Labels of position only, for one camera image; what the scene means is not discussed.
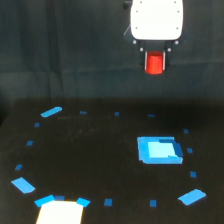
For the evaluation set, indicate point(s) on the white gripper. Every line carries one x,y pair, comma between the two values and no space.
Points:
155,25

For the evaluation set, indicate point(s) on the red hexagonal block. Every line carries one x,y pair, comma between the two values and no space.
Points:
154,63

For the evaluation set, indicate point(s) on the small blue tape right upper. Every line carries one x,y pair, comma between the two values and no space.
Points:
186,131

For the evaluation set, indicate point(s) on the small blue tape top left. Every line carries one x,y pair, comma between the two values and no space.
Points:
83,112

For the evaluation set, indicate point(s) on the blue tape square target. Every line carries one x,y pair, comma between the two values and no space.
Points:
159,150

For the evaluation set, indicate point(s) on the small blue tape right middle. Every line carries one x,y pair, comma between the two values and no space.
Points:
189,150

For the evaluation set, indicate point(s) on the black backdrop curtain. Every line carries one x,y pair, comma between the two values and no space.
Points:
76,49

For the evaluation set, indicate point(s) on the long blue tape top left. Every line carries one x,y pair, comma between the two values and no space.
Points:
51,112

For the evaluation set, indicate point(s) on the small blue tape right lower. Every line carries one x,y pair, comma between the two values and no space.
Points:
193,174

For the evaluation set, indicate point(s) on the large blue tape right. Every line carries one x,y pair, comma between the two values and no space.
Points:
192,197

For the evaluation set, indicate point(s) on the large blue tape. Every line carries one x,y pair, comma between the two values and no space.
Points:
24,186
192,197

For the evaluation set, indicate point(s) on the small blue tape bottom right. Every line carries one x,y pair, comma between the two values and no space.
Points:
153,203

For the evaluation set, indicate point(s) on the small blue tape bottom centre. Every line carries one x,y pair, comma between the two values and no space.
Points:
108,202

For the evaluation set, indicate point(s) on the small blue tape left middle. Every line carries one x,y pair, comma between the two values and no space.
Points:
29,143

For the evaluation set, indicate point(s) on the blue tape right of paper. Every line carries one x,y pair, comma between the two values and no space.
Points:
83,202

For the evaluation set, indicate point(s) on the blue tape of paper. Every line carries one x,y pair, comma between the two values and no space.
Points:
44,200
83,202

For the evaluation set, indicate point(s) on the small blue tape left lower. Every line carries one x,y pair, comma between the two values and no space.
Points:
18,167

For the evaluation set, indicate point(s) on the white paper sheet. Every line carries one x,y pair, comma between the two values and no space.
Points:
60,212

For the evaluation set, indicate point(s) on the large blue tape left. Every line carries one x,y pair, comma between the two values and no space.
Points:
24,186

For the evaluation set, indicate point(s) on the blue tape left of paper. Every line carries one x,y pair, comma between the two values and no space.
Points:
44,200

